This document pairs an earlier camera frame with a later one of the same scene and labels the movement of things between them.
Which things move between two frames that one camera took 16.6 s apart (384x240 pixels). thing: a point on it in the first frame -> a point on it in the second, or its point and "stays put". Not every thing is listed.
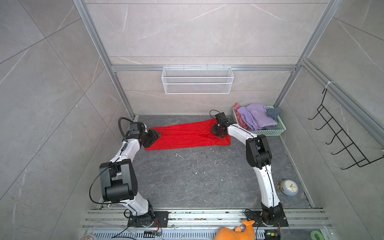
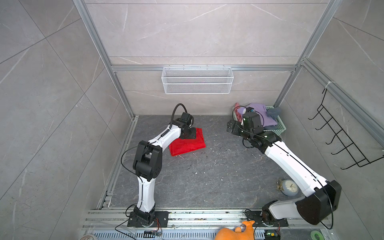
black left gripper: x=154 y=136 -> x=193 y=133
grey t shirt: x=274 y=112 stays put
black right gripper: x=213 y=131 -> x=230 y=125
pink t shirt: x=241 y=122 stays put
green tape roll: x=316 y=235 stays put
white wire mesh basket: x=178 y=80 stays put
